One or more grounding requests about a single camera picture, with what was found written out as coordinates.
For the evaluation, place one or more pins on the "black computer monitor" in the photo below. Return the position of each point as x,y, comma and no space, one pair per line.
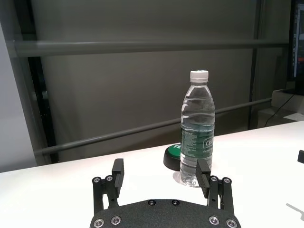
297,47

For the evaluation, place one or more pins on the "green button with black base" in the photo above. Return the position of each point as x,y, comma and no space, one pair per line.
172,154

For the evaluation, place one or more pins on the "white monitor riser box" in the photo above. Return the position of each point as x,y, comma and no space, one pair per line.
285,99

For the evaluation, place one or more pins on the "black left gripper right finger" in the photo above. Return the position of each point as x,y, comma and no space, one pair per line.
203,178

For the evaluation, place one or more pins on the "clear plastic water bottle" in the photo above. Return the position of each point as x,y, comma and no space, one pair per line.
197,142

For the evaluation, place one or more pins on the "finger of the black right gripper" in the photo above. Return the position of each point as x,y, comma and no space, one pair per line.
301,156

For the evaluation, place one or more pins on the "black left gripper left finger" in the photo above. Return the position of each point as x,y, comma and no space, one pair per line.
117,180

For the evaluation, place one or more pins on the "grey horizontal handrail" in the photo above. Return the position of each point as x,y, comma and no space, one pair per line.
142,47
118,135

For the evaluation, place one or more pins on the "grey vertical post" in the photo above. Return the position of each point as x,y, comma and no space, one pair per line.
256,71

